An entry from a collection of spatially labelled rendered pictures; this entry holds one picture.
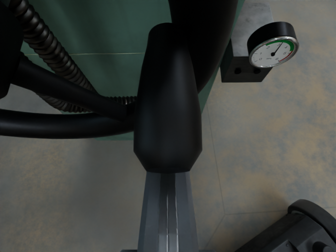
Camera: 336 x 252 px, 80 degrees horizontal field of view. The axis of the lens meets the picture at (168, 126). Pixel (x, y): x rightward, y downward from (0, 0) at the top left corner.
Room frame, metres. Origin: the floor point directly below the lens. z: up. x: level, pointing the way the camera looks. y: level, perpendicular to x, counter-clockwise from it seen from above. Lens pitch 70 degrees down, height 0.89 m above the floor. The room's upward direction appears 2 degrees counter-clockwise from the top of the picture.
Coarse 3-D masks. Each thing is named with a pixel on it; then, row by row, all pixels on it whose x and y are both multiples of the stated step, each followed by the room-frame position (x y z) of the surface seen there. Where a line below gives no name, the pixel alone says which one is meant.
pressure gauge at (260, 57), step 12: (276, 24) 0.21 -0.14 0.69; (288, 24) 0.21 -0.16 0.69; (252, 36) 0.21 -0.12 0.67; (264, 36) 0.19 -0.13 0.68; (276, 36) 0.19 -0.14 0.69; (288, 36) 0.19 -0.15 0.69; (252, 48) 0.19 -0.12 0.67; (264, 48) 0.19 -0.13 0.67; (276, 48) 0.19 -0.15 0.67; (288, 48) 0.19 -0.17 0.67; (252, 60) 0.19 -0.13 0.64; (264, 60) 0.19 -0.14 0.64; (276, 60) 0.19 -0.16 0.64
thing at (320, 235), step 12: (288, 216) -0.07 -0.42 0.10; (300, 216) -0.07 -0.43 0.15; (276, 228) -0.11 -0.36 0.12; (288, 228) -0.10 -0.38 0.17; (300, 228) -0.10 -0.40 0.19; (312, 228) -0.10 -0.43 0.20; (252, 240) -0.15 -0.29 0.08; (264, 240) -0.14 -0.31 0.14; (276, 240) -0.13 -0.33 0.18; (288, 240) -0.13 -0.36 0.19; (300, 240) -0.13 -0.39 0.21; (312, 240) -0.13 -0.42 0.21; (324, 240) -0.13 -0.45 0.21
